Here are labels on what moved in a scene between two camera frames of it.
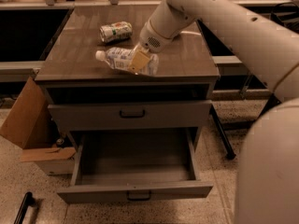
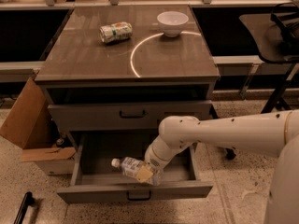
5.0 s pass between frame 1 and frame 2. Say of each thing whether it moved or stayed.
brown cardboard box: stayed
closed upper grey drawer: stayed
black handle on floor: stayed
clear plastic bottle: moved
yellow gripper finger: moved
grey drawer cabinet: stayed
